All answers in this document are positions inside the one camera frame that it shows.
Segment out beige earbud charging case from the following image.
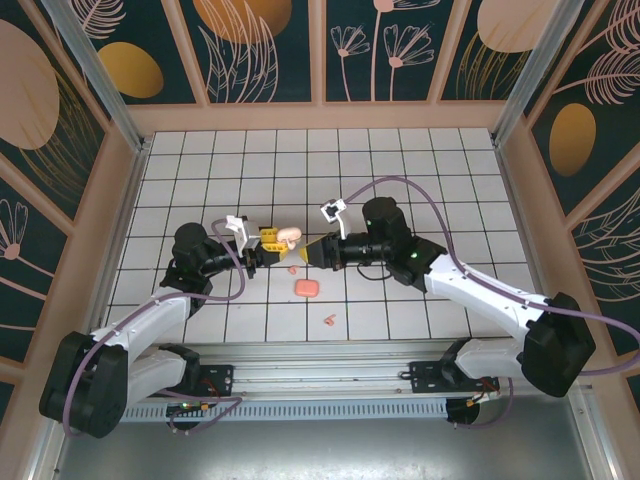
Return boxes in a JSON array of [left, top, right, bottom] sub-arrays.
[[276, 226, 304, 251]]

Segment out small circuit board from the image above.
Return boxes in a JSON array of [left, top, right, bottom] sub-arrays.
[[166, 401, 212, 419]]

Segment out grey sheet metal panel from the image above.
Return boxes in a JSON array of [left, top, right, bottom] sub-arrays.
[[29, 394, 616, 480]]

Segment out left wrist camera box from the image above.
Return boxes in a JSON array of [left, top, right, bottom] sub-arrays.
[[224, 214, 262, 257]]

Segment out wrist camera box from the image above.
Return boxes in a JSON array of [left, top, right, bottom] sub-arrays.
[[319, 198, 351, 240], [224, 214, 262, 257]]

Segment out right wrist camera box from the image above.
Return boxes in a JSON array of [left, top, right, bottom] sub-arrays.
[[319, 198, 351, 240]]

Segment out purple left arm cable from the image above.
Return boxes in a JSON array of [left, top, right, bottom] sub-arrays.
[[59, 218, 247, 439]]

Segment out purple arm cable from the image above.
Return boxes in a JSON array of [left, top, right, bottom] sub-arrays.
[[59, 218, 247, 439], [342, 175, 640, 431]]

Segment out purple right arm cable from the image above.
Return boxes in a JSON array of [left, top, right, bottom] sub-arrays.
[[342, 175, 640, 431]]

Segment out aluminium mounting rail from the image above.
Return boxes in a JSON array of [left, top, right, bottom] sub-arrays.
[[47, 342, 596, 401]]

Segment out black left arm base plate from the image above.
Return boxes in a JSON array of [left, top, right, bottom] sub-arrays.
[[143, 364, 236, 399]]

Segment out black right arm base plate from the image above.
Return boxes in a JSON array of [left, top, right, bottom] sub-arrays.
[[409, 359, 501, 396]]

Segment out slotted grey cable duct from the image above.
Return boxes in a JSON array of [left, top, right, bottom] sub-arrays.
[[69, 398, 449, 421]]

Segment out aluminium frame post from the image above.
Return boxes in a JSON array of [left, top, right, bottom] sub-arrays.
[[42, 0, 151, 154], [489, 0, 586, 146]]

